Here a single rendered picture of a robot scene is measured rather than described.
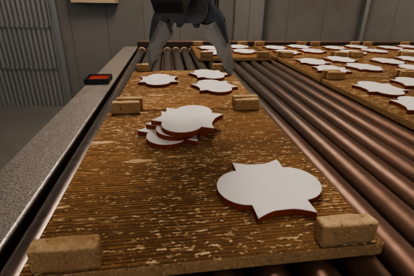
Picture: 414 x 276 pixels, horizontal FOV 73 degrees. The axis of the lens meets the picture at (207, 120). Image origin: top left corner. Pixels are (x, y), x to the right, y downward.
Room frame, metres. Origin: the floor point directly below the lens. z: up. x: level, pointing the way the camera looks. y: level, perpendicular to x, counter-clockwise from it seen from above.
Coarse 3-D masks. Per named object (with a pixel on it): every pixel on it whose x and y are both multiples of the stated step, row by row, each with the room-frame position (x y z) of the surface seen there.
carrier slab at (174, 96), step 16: (176, 80) 0.86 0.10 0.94; (192, 80) 0.87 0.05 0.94; (224, 80) 0.88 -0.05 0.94; (128, 96) 0.69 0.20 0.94; (144, 96) 0.69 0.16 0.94; (160, 96) 0.69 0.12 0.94; (176, 96) 0.70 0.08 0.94; (192, 96) 0.70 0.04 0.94; (208, 96) 0.70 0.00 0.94; (224, 96) 0.70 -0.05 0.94
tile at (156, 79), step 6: (144, 78) 0.84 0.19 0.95; (150, 78) 0.84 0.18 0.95; (156, 78) 0.84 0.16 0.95; (162, 78) 0.85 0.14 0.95; (168, 78) 0.85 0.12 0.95; (174, 78) 0.86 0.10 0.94; (138, 84) 0.80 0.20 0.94; (144, 84) 0.80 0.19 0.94; (150, 84) 0.78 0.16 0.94; (156, 84) 0.77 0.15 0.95; (162, 84) 0.78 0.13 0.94; (168, 84) 0.79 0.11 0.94
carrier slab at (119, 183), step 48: (96, 144) 0.42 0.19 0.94; (144, 144) 0.42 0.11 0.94; (240, 144) 0.43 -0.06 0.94; (288, 144) 0.43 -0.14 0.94; (96, 192) 0.29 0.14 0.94; (144, 192) 0.29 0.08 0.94; (192, 192) 0.29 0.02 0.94; (336, 192) 0.30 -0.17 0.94; (144, 240) 0.21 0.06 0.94; (192, 240) 0.22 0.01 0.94; (240, 240) 0.22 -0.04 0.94; (288, 240) 0.22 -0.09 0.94
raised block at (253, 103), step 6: (234, 102) 0.60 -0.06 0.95; (240, 102) 0.60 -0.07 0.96; (246, 102) 0.60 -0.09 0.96; (252, 102) 0.60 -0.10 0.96; (258, 102) 0.60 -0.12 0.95; (234, 108) 0.60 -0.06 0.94; (240, 108) 0.60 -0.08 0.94; (246, 108) 0.60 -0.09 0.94; (252, 108) 0.60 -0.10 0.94; (258, 108) 0.60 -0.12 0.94
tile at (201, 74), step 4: (196, 72) 0.94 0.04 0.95; (200, 72) 0.94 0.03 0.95; (204, 72) 0.94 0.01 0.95; (208, 72) 0.94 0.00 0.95; (212, 72) 0.94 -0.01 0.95; (216, 72) 0.95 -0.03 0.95; (220, 72) 0.95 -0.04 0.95; (196, 76) 0.90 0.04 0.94; (200, 76) 0.88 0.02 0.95; (204, 76) 0.88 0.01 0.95; (208, 76) 0.88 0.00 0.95; (212, 76) 0.88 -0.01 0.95; (216, 76) 0.88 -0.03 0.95; (220, 76) 0.88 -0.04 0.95; (224, 76) 0.92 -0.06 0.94; (228, 76) 0.92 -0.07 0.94; (220, 80) 0.87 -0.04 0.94
